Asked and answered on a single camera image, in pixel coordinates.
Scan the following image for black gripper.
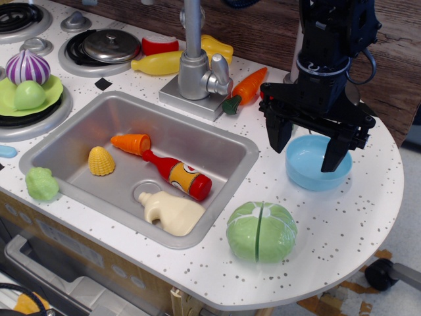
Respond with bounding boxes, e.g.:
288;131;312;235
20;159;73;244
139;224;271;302
259;71;376;172

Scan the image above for light green toy broccoli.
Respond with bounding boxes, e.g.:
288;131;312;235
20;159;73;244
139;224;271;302
25;167;59;201

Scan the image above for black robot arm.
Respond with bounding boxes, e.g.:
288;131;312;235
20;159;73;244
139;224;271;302
259;1;382;172

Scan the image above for light blue plastic bowl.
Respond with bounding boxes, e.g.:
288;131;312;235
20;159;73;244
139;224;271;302
285;134;353;192

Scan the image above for grey metal pole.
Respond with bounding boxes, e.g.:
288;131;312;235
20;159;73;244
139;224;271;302
283;62;299;84

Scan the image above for silver metal pot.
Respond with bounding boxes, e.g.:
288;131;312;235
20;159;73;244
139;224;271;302
345;81;360;106

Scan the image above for orange toy carrot on counter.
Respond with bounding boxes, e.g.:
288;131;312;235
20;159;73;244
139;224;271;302
222;67;268;115

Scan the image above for green toy cabbage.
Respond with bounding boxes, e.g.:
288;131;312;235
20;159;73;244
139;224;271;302
226;201;298;263

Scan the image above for silver toy faucet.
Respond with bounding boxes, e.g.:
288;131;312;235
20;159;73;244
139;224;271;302
159;1;233;121

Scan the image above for yellow toy squash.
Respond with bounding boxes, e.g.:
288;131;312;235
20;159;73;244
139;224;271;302
201;34;234;65

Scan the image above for red toy ketchup bottle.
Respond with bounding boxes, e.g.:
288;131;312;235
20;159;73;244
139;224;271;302
142;150;212;201

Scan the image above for black caster wheel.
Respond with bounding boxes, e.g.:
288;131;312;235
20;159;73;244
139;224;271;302
364;258;398;292

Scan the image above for cream toy bottle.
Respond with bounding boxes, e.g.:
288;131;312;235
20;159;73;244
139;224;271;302
138;191;206;236

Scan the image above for silver toy sink basin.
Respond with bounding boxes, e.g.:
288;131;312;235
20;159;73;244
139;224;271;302
19;92;259;249

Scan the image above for yellow toy mustard bottle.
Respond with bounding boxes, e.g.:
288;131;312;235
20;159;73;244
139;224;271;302
130;51;183;76

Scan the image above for orange carrot piece in sink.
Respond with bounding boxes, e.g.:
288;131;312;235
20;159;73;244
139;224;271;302
111;134;151;156

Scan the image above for red white toy cheese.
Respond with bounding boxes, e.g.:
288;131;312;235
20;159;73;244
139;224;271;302
141;36;179;56

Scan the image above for yellow toy corn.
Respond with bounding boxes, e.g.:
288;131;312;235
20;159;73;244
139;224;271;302
88;146;116;176

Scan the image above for black tape square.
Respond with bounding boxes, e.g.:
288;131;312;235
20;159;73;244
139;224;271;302
95;78;112;91

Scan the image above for silver pot lid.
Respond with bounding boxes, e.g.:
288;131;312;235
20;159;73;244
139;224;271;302
82;29;141;64

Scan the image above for black coil burner middle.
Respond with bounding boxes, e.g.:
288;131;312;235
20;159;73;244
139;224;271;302
59;30;141;78

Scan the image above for black coil burner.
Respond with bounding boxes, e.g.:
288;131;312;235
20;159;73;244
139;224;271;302
59;30;141;78
1;3;53;44
1;86;73;143

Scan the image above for grey stove knob upper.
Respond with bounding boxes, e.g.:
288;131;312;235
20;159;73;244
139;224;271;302
61;11;92;33

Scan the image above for grey stove knob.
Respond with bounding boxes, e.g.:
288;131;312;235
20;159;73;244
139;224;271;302
61;11;92;33
20;37;54;57

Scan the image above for green toy lettuce leaf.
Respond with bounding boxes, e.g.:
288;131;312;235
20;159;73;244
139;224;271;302
1;75;63;117

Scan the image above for light green toy pear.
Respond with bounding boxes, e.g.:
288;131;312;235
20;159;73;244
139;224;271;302
14;80;46;111

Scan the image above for grey stove knob lower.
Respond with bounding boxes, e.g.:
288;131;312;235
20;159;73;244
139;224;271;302
20;37;54;57

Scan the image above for purple white toy onion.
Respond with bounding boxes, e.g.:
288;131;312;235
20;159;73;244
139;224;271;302
6;50;51;85

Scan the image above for black coil burner front left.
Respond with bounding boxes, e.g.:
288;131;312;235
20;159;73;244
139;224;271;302
1;86;73;143

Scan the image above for blue toy piece at edge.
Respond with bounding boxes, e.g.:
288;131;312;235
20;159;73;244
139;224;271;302
0;145;17;158

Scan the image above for black coil burner top left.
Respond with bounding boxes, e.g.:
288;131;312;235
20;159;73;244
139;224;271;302
1;3;53;44

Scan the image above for grey oven door handle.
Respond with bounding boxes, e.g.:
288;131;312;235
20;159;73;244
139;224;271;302
5;235;116;315

